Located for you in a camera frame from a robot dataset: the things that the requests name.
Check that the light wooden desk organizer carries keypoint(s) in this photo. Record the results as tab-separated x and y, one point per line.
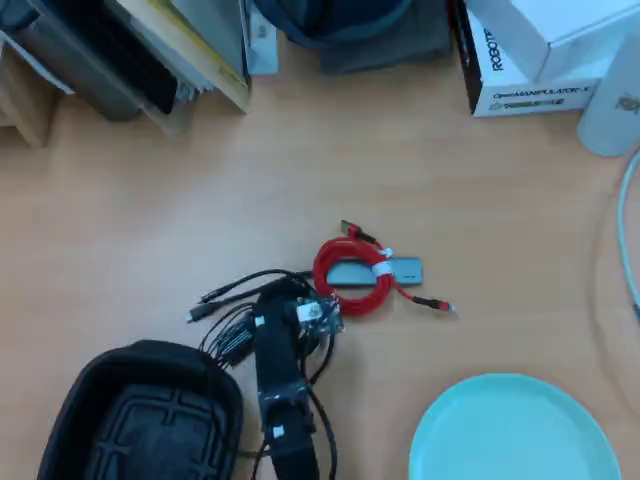
25	100

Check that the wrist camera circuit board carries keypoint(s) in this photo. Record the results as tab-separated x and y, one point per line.
320	315

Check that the dark blue bag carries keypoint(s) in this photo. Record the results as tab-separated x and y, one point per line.
330	20

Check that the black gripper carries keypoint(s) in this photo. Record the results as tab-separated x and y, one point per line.
274	315

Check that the white tumbler with logo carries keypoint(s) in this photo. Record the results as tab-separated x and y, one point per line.
610	100

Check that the white Robotis OpenManipulator box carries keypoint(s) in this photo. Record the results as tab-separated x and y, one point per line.
530	100

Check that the green bowl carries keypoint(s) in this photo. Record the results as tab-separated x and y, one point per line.
510	435

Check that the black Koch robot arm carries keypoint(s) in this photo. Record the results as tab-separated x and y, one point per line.
277	360

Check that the black zip carrying case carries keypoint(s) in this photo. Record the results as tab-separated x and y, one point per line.
150	425

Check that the small white box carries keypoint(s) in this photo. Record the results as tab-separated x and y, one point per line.
262	40

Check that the dark grey folder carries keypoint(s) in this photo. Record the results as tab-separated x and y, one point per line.
100	65

